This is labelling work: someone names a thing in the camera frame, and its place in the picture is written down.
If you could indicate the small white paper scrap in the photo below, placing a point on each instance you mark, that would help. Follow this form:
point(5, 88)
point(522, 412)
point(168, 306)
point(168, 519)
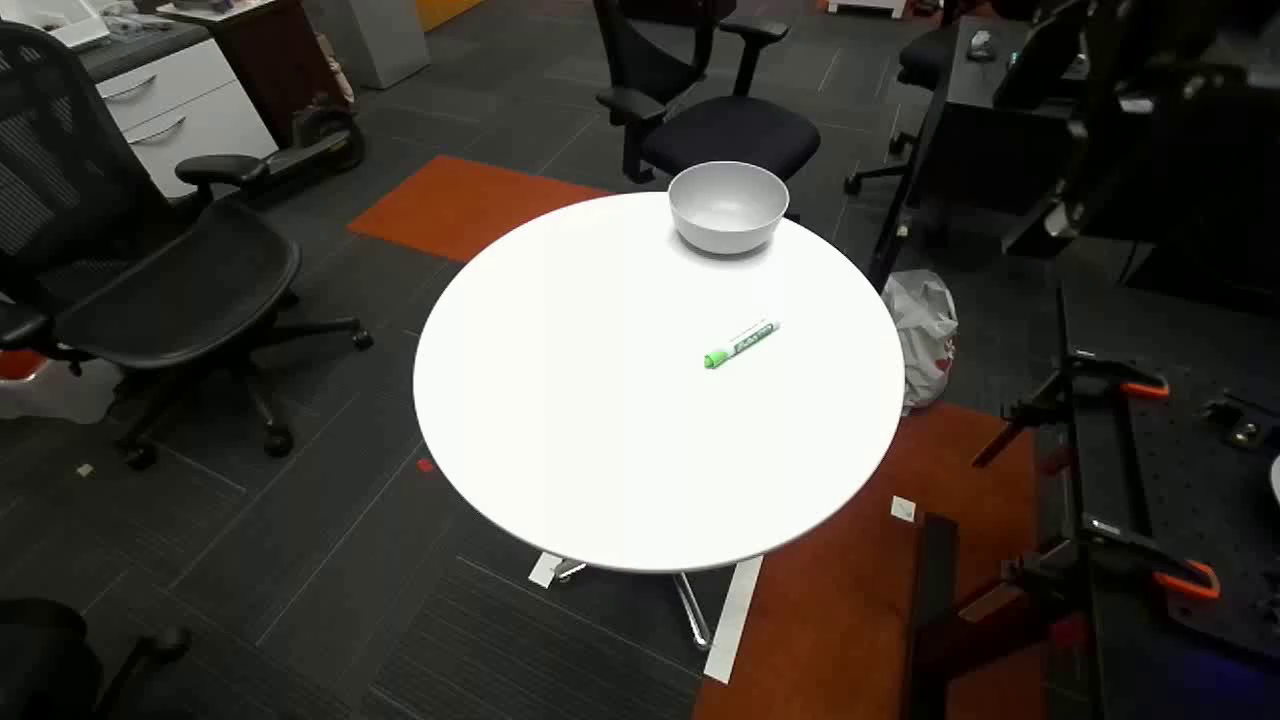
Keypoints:
point(907, 511)

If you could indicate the white plastic bag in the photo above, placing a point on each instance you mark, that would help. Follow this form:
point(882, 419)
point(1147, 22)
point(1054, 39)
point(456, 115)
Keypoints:
point(922, 332)

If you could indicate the white table base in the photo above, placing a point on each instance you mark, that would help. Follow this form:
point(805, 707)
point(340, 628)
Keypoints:
point(731, 620)

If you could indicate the white drawer cabinet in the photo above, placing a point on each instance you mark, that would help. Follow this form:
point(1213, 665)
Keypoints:
point(180, 115)

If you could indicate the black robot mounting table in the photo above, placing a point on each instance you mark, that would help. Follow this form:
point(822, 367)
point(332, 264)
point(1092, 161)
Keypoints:
point(1173, 535)

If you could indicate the grey bowl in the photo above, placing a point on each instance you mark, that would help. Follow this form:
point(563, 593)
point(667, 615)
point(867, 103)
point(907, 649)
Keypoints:
point(726, 204)

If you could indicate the black office desk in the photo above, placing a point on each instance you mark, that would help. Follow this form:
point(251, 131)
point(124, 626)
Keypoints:
point(964, 127)

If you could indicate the black mesh office chair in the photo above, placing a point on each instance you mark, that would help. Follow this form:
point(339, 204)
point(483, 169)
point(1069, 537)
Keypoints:
point(174, 286)

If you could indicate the black device on mounting table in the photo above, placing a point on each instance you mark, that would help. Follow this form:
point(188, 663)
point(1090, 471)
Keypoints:
point(1242, 421)

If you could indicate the grey computer mouse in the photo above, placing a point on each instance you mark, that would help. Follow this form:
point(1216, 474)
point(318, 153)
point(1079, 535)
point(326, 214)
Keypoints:
point(983, 40)

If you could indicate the black padded office chair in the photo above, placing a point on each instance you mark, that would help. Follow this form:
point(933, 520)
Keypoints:
point(735, 131)

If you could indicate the black chair with castor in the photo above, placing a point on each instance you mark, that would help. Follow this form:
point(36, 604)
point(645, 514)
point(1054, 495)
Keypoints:
point(52, 663)

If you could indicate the white box under chair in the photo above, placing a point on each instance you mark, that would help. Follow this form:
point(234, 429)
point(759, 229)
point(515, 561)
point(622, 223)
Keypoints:
point(52, 390)

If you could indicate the grey metal cabinet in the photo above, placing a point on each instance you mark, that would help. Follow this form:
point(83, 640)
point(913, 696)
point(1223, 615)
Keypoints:
point(374, 39)

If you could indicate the dark brown wooden cabinet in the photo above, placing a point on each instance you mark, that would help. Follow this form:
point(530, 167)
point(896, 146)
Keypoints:
point(275, 54)

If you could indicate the green marker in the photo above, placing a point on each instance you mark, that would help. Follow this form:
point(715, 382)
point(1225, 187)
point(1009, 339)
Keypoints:
point(742, 345)

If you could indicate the black vertical support beam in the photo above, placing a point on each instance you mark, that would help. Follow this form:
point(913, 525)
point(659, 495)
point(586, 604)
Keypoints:
point(929, 615)

